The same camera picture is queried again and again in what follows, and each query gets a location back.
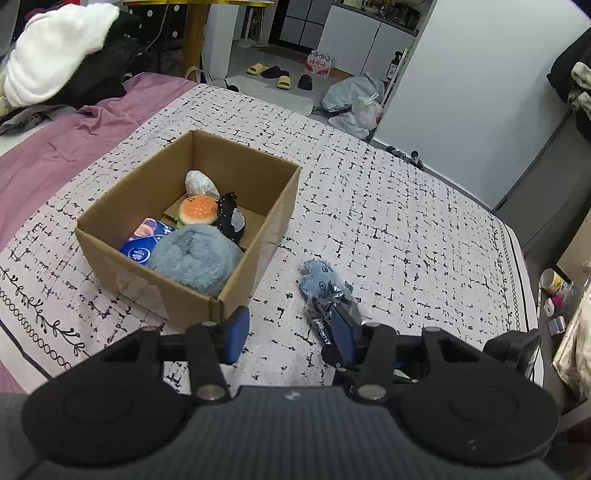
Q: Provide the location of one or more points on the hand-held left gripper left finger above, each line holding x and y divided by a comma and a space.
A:
236, 334

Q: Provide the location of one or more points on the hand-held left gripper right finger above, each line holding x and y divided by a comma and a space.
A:
345, 333

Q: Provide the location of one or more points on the black item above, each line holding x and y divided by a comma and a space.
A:
323, 314

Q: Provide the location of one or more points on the small blue plush toy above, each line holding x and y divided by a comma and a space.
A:
318, 277

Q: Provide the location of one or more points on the fluffy light blue plush ball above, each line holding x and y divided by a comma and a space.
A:
196, 258

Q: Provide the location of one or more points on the brown cardboard box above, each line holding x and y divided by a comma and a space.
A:
138, 281

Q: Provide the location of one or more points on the black hair claw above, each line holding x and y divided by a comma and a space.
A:
228, 214

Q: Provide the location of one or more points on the blue tissue pack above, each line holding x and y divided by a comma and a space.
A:
143, 244

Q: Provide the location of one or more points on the orange burger plush toy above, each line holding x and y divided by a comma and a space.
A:
198, 210

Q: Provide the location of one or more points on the white packet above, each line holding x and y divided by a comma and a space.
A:
201, 183

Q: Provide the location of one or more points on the small purple box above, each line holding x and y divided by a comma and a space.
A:
557, 326

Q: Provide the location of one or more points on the small pink object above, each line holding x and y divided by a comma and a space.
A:
558, 301

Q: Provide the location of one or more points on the white jar with yellow label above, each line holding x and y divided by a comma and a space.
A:
551, 281

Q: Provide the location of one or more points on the brown cardboard panel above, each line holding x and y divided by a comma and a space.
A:
577, 258

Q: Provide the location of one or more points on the pale flat plastic bag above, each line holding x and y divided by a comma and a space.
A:
348, 124

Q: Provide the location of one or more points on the white knotted plastic bag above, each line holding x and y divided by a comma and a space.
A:
369, 113

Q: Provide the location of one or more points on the large grey plastic bag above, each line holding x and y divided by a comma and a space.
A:
351, 90

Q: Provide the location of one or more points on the light floor mat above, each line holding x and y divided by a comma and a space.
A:
272, 92

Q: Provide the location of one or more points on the yellow slipper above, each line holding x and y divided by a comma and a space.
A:
283, 83
255, 69

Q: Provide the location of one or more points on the purple bedsheet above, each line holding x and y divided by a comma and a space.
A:
60, 147

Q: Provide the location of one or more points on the black spray bottle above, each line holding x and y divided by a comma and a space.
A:
393, 68

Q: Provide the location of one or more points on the pack of water bottles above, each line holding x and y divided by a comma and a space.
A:
320, 64

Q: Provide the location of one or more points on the hanging dark clothes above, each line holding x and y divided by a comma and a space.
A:
570, 74

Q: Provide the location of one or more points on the white low cabinet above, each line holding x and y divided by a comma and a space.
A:
360, 41

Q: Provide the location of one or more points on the grey crumpled garment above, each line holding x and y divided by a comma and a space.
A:
32, 117

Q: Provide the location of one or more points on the black clothing pile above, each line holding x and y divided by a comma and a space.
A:
113, 60

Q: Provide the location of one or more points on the yellow round table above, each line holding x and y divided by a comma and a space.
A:
194, 32

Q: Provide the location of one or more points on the grey panelled fridge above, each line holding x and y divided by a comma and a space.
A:
300, 21

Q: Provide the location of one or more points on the white fluffy blanket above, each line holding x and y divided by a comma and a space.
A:
51, 55

